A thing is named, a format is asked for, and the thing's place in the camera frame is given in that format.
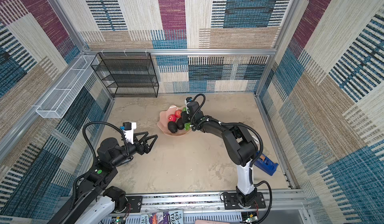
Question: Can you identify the pink scalloped fruit bowl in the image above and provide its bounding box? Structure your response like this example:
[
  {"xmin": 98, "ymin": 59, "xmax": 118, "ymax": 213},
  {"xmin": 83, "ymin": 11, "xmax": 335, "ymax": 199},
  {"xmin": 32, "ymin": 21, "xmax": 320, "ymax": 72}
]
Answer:
[{"xmin": 157, "ymin": 105, "xmax": 191, "ymax": 137}]

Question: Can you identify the green fake grape bunch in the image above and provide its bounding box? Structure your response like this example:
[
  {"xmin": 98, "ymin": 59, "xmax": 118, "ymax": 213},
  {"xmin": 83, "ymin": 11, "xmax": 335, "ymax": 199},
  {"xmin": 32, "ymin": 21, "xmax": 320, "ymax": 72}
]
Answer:
[{"xmin": 182, "ymin": 107, "xmax": 191, "ymax": 131}]

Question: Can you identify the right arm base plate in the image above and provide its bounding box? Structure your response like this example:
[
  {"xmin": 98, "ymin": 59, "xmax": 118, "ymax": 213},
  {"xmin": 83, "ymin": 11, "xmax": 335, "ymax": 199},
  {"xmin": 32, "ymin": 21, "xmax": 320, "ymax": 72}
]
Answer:
[{"xmin": 220, "ymin": 192, "xmax": 267, "ymax": 210}]

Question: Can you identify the red apple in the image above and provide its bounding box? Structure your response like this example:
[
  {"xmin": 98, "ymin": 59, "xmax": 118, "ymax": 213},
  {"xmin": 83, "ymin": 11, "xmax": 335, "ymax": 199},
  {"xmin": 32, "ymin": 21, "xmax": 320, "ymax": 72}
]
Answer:
[
  {"xmin": 168, "ymin": 114, "xmax": 178, "ymax": 122},
  {"xmin": 175, "ymin": 110, "xmax": 183, "ymax": 119}
]

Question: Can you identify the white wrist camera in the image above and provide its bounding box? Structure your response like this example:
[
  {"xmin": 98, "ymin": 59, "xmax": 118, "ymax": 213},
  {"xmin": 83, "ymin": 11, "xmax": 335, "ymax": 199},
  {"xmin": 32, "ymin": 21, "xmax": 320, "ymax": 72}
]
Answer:
[
  {"xmin": 185, "ymin": 97, "xmax": 193, "ymax": 114},
  {"xmin": 121, "ymin": 122, "xmax": 137, "ymax": 144}
]

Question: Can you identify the black wire shelf rack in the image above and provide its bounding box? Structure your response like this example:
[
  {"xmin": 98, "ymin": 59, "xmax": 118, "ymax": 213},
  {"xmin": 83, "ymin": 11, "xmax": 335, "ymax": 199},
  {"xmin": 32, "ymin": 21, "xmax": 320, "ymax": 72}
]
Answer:
[{"xmin": 91, "ymin": 52, "xmax": 159, "ymax": 98}]

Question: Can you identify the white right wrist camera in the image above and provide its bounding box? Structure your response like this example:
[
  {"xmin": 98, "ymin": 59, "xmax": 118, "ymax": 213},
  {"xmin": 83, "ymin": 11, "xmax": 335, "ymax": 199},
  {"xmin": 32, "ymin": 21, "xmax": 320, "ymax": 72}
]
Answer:
[{"xmin": 185, "ymin": 97, "xmax": 193, "ymax": 114}]

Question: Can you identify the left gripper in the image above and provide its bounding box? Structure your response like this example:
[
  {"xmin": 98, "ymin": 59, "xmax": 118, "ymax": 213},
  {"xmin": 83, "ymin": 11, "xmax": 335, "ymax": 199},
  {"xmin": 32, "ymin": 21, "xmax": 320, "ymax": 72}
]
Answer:
[{"xmin": 110, "ymin": 130, "xmax": 157, "ymax": 169}]

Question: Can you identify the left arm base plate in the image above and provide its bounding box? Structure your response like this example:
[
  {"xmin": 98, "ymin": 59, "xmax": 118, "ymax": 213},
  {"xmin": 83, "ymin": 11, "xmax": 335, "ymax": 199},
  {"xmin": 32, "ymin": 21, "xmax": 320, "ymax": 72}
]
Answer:
[{"xmin": 122, "ymin": 196, "xmax": 143, "ymax": 214}]

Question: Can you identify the white mesh wall basket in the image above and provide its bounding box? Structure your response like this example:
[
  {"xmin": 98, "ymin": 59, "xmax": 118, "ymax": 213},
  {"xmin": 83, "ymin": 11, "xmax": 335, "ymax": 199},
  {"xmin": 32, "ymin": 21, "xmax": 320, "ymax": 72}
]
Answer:
[{"xmin": 36, "ymin": 55, "xmax": 95, "ymax": 119}]

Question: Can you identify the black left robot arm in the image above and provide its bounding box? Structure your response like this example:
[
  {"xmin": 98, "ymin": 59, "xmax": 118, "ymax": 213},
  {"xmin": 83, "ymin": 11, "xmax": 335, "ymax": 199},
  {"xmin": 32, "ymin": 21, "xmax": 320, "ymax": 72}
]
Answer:
[{"xmin": 49, "ymin": 122, "xmax": 158, "ymax": 224}]

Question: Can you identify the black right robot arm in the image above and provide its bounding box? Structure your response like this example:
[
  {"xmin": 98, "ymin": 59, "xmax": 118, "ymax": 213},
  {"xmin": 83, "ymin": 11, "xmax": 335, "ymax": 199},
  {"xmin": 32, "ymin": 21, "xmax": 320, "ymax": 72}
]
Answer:
[{"xmin": 182, "ymin": 94, "xmax": 264, "ymax": 208}]

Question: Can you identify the book with purple cover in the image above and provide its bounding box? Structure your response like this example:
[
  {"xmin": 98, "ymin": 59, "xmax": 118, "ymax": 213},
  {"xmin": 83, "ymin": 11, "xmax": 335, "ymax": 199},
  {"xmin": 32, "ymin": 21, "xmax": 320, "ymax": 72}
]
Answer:
[{"xmin": 140, "ymin": 210, "xmax": 184, "ymax": 224}]

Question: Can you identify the dark avocado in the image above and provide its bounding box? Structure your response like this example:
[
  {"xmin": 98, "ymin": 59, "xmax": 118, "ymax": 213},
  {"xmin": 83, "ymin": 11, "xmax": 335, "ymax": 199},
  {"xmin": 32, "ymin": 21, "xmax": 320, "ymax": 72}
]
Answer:
[
  {"xmin": 176, "ymin": 118, "xmax": 185, "ymax": 130},
  {"xmin": 168, "ymin": 122, "xmax": 178, "ymax": 134}
]

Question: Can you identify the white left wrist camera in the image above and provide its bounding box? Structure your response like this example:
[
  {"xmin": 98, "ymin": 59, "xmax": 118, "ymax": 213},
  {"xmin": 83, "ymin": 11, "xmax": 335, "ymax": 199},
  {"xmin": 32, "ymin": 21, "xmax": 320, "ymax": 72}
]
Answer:
[{"xmin": 121, "ymin": 122, "xmax": 137, "ymax": 144}]

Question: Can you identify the blue box object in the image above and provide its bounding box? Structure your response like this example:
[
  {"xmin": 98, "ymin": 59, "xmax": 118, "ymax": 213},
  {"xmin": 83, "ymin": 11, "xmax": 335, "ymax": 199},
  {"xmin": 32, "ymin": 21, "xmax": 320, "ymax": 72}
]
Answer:
[{"xmin": 254, "ymin": 154, "xmax": 279, "ymax": 176}]

